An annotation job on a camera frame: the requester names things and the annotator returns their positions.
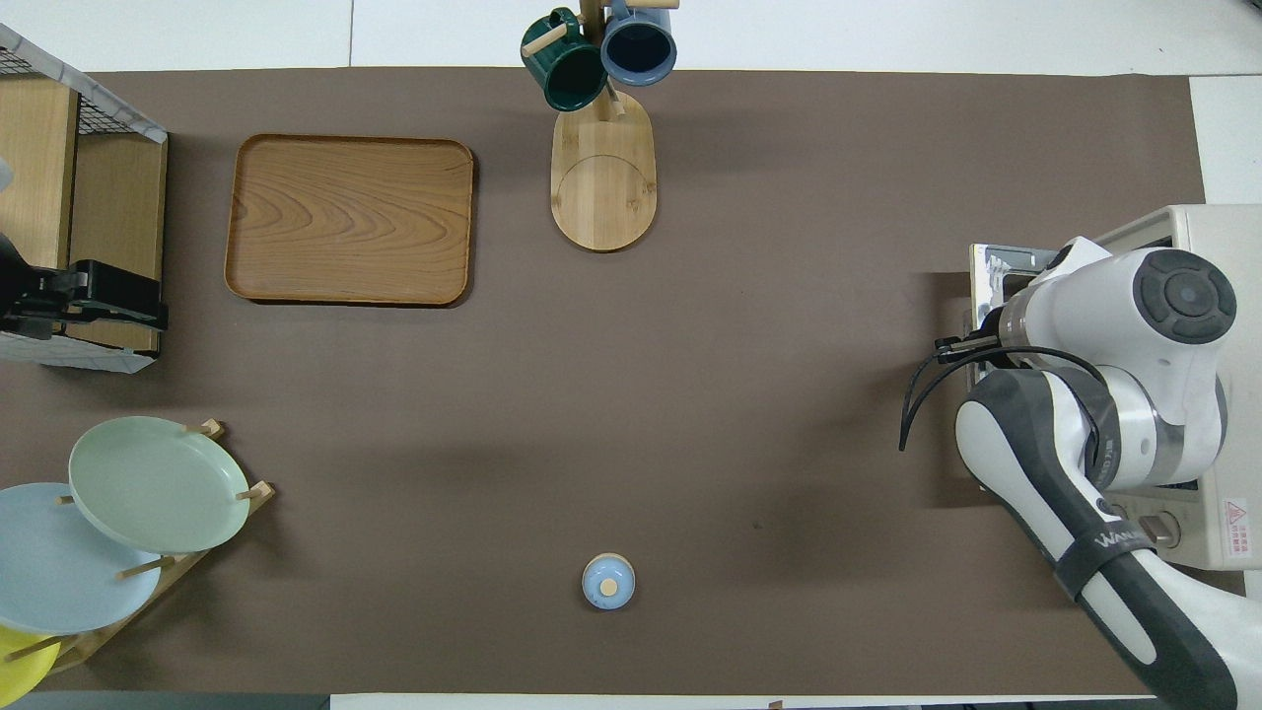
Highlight wood and wire shelf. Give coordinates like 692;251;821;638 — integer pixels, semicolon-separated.
0;22;171;374

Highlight pale green plate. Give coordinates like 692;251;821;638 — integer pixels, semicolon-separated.
68;415;251;555

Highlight large light blue plate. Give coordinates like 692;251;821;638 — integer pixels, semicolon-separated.
0;482;164;636

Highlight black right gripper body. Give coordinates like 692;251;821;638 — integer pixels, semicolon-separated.
971;306;1009;371

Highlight blue mug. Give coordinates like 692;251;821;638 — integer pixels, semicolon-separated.
599;0;679;88

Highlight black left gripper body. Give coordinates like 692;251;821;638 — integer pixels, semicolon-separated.
0;232;80;342

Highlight wooden mug tree stand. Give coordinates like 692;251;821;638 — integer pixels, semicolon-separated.
521;0;681;253

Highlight dark green mug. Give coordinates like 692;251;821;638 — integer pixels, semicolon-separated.
520;8;609;112

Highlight wooden plate rack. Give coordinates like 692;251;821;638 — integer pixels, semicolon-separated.
0;419;276;676

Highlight brown table mat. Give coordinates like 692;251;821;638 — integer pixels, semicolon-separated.
0;67;1258;696

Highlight grey marbled cloth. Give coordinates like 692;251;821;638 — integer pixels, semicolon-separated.
0;22;171;145

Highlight small blue dome lid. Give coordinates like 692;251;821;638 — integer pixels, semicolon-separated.
581;552;637;611

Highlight yellow plate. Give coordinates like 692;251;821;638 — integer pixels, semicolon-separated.
0;624;60;709

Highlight white toaster oven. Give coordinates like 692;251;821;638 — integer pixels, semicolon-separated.
1089;204;1262;571

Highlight wooden serving tray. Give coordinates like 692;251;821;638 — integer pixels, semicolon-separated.
224;133;476;307

